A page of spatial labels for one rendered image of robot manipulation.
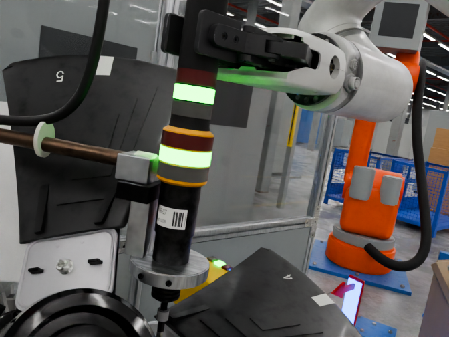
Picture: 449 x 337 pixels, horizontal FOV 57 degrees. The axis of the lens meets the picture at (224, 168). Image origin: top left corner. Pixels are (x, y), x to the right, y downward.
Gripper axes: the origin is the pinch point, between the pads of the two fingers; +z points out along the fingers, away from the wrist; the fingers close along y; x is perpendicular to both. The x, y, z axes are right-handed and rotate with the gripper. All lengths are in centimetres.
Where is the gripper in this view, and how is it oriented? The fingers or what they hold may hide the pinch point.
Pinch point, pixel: (200, 37)
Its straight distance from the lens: 35.6
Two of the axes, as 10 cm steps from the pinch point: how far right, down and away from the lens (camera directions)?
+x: 1.6, -9.8, -1.5
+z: -7.3, -0.1, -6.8
